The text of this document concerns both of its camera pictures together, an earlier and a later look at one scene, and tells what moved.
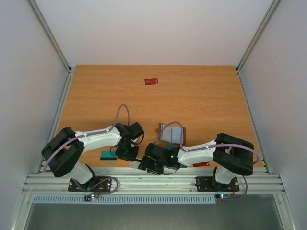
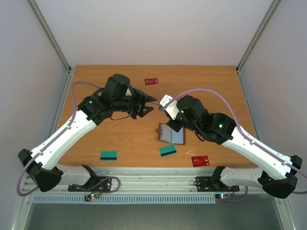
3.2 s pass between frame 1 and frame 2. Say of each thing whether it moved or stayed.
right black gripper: moved
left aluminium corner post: stayed
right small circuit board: stayed
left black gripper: moved
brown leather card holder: stayed
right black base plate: stayed
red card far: stayed
